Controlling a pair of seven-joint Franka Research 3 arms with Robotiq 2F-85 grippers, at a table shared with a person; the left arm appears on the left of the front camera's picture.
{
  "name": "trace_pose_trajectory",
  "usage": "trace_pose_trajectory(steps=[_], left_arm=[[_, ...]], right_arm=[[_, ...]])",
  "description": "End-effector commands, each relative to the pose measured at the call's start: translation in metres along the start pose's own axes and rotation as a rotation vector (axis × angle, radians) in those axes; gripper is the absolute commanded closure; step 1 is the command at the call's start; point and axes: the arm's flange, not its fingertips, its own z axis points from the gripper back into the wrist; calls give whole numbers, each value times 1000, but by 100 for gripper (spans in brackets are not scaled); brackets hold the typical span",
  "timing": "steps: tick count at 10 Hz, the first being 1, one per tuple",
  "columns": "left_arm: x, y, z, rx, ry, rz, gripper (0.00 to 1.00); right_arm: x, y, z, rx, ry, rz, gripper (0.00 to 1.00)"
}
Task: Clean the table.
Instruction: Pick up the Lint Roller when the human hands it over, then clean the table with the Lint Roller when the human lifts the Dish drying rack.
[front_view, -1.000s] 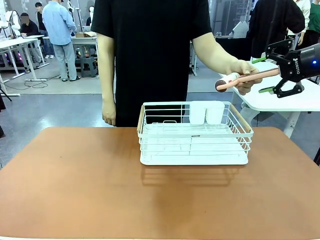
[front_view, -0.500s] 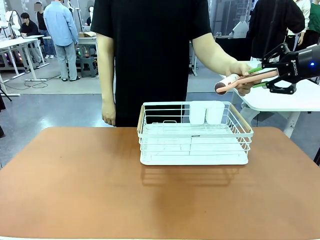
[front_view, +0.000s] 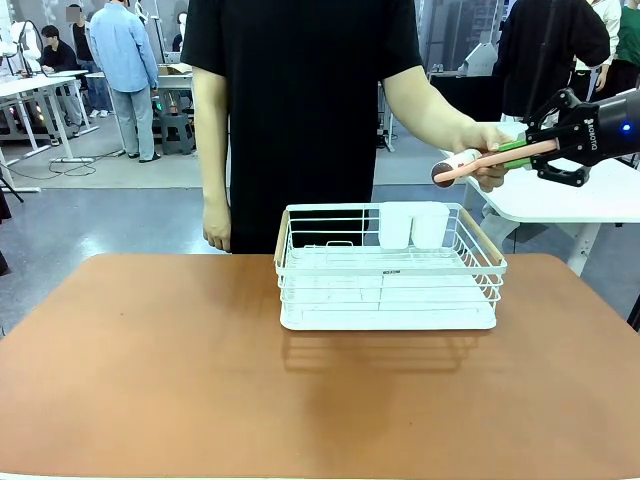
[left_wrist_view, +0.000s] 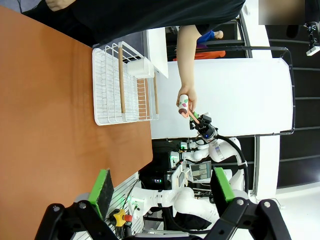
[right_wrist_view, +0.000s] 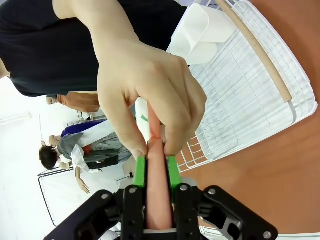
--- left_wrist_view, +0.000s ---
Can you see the small computer monitor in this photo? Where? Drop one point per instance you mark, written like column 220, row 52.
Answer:
column 200, row 170

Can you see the person's bare right forearm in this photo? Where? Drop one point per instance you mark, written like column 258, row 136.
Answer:
column 186, row 57

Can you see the background person, blue shirt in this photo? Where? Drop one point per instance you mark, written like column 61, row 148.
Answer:
column 207, row 43

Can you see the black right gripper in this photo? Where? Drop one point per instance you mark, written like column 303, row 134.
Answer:
column 207, row 128

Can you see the left gripper black finger with green pad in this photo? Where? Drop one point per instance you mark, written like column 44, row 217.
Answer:
column 101, row 192

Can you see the yellow red emergency stop button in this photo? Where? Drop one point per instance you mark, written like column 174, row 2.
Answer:
column 121, row 216

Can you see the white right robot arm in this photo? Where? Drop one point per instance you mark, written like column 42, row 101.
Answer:
column 185, row 200

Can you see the person's black-shirted torso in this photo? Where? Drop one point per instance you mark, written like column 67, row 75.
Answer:
column 140, row 15

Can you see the person's left hand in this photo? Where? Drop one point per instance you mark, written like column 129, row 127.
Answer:
column 58, row 4

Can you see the white plastic cutlery holder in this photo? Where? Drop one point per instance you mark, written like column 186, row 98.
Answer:
column 140, row 68

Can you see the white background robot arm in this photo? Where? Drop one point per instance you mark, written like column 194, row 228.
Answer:
column 190, row 153

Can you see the white slotted mounting panel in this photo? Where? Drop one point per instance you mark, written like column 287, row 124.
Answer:
column 125, row 197

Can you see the white partition board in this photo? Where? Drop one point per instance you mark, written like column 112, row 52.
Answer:
column 225, row 97

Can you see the person's right hand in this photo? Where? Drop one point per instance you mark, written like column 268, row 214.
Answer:
column 190, row 93

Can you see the mounted camera on stand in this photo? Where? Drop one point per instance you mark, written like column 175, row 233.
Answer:
column 312, row 37

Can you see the white patterned cup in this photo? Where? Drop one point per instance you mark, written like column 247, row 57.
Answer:
column 183, row 105

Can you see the person's blurred head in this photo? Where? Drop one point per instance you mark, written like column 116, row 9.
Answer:
column 281, row 12

